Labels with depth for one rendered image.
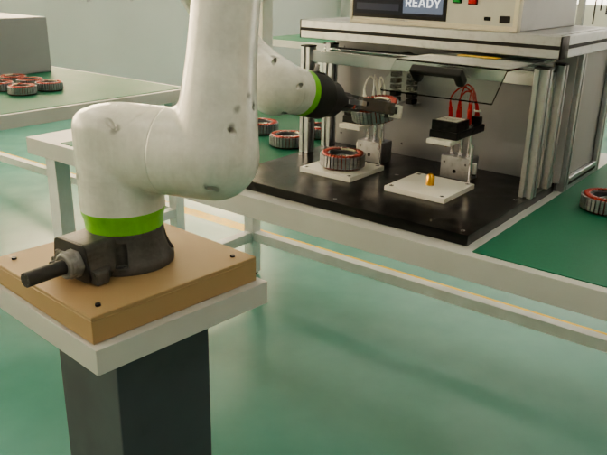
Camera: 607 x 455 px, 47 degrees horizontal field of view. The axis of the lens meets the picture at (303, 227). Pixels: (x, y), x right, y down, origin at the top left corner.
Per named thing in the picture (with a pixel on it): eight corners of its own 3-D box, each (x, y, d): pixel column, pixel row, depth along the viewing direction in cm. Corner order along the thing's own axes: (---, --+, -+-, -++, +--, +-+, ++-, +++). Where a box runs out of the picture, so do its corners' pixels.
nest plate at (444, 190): (443, 204, 148) (444, 199, 148) (383, 190, 157) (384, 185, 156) (474, 189, 159) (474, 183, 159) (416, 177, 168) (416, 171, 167)
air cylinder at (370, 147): (380, 163, 178) (381, 143, 177) (356, 159, 183) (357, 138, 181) (390, 160, 182) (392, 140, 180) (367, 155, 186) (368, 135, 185)
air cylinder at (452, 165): (467, 181, 165) (470, 159, 163) (439, 176, 169) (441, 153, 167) (476, 177, 168) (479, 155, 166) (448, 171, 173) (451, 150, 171)
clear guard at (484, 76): (490, 105, 127) (495, 72, 125) (379, 90, 141) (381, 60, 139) (553, 86, 152) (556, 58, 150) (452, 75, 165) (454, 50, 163)
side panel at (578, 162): (563, 192, 166) (584, 54, 155) (550, 190, 167) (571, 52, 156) (597, 170, 186) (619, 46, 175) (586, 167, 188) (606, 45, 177)
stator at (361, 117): (383, 129, 153) (381, 113, 151) (342, 124, 160) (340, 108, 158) (409, 110, 160) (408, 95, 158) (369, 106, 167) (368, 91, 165)
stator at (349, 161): (352, 174, 164) (353, 159, 163) (311, 167, 169) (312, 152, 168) (372, 164, 173) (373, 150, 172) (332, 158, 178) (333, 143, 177)
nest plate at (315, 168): (350, 182, 162) (350, 177, 161) (299, 171, 170) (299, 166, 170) (384, 170, 173) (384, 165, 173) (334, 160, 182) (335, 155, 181)
